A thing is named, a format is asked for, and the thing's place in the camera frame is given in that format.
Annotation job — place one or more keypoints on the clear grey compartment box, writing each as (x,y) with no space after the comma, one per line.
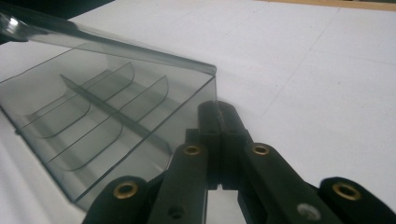
(93,102)

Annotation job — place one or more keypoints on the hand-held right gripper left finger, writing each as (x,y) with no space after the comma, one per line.
(190,174)

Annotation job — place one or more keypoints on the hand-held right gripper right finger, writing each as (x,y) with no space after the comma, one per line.
(261,174)

